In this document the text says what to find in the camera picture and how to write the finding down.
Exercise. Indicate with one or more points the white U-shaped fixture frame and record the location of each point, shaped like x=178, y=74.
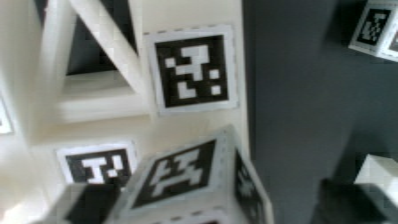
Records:
x=379, y=173

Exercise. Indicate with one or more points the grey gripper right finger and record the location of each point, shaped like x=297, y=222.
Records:
x=352, y=204

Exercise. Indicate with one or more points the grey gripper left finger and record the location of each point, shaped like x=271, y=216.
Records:
x=84, y=204

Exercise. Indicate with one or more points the white chair back frame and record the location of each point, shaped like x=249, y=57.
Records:
x=80, y=92

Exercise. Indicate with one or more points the white tagged cube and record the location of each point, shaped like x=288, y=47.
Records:
x=196, y=186
x=375, y=34

